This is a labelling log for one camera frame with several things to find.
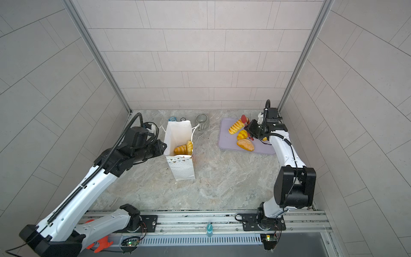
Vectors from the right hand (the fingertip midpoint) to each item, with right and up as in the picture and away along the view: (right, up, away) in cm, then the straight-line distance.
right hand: (245, 126), depth 85 cm
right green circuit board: (+7, -49, -16) cm, 52 cm away
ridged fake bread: (-4, 0, +7) cm, 8 cm away
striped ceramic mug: (-24, +3, +22) cm, 33 cm away
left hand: (-36, -8, -15) cm, 40 cm away
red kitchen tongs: (+1, +3, +6) cm, 7 cm away
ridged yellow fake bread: (-35, -13, +1) cm, 37 cm away
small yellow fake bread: (+1, -5, +14) cm, 15 cm away
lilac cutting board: (-8, -9, +14) cm, 19 cm away
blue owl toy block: (-46, +5, +25) cm, 52 cm away
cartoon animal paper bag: (-35, -3, -3) cm, 36 cm away
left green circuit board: (-51, -47, -21) cm, 72 cm away
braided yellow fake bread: (-30, -10, -1) cm, 32 cm away
